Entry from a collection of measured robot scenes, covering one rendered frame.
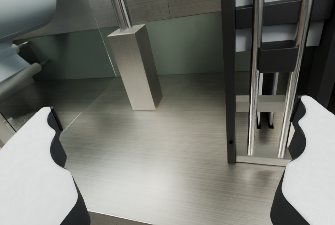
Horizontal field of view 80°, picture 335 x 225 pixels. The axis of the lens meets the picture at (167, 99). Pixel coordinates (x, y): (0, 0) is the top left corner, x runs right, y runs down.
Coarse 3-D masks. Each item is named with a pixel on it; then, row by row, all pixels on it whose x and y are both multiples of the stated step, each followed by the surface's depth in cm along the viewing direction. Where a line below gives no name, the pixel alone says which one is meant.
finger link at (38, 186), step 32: (32, 128) 9; (0, 160) 8; (32, 160) 7; (64, 160) 9; (0, 192) 6; (32, 192) 6; (64, 192) 6; (0, 224) 6; (32, 224) 6; (64, 224) 6
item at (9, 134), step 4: (0, 120) 50; (0, 124) 50; (4, 124) 50; (0, 128) 50; (4, 128) 50; (0, 132) 50; (4, 132) 50; (8, 132) 51; (0, 136) 50; (4, 136) 50; (8, 136) 51; (12, 136) 52; (0, 140) 50; (4, 140) 50; (8, 140) 51; (0, 144) 51; (4, 144) 51
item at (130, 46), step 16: (112, 0) 55; (128, 16) 57; (128, 32) 57; (144, 32) 61; (112, 48) 60; (128, 48) 59; (144, 48) 61; (128, 64) 62; (144, 64) 61; (128, 80) 65; (144, 80) 64; (128, 96) 69; (144, 96) 68; (160, 96) 74
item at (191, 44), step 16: (192, 16) 75; (208, 16) 73; (112, 32) 87; (160, 32) 81; (176, 32) 80; (192, 32) 78; (208, 32) 76; (160, 48) 85; (176, 48) 83; (192, 48) 82; (208, 48) 80; (112, 64) 97; (160, 64) 90; (176, 64) 88; (192, 64) 86; (208, 64) 84; (240, 64) 80; (304, 64) 74
